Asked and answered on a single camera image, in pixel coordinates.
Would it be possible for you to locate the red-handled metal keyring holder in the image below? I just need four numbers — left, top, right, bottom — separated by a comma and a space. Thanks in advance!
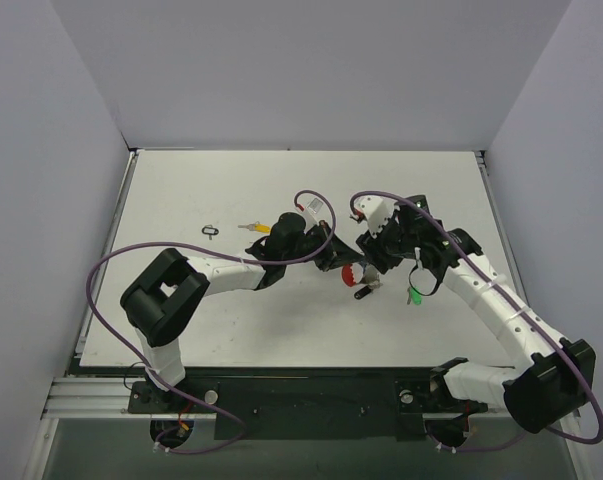
341, 262, 381, 289

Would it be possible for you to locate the key with green tag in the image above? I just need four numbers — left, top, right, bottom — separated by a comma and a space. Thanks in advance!
406, 286, 423, 306

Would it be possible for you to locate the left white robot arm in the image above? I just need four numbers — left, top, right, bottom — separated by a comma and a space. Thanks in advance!
120, 212, 363, 412

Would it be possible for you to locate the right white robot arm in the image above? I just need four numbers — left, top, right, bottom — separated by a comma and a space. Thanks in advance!
350, 191, 600, 433

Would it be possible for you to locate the small black key fob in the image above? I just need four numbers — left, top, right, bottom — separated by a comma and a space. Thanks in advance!
354, 285, 373, 300

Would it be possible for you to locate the key with yellow tag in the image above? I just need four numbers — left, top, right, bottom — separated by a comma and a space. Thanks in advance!
239, 222, 271, 234

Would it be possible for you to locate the key with large black tag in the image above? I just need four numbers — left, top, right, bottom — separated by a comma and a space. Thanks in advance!
201, 225, 219, 239

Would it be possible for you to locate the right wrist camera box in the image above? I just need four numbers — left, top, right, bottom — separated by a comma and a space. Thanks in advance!
352, 195, 396, 239

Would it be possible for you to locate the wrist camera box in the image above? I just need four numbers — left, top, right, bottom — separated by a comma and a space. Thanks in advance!
352, 195, 396, 239
302, 197, 325, 229

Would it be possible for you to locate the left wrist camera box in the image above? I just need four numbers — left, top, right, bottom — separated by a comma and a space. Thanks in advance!
302, 197, 325, 229

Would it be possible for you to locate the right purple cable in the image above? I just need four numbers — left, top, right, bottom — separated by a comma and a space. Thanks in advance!
349, 189, 603, 455

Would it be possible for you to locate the aluminium frame rail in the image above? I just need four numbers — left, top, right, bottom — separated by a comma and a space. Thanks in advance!
40, 377, 222, 421

